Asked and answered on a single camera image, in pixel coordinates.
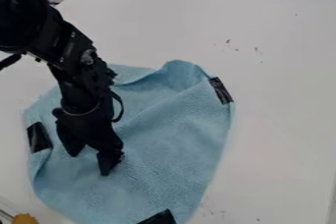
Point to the blue cloth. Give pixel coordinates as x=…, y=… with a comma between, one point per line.
x=166, y=142

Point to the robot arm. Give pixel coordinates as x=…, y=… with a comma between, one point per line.
x=43, y=34

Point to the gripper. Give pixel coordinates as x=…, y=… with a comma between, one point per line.
x=85, y=126

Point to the yellow toy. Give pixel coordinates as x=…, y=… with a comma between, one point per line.
x=24, y=219

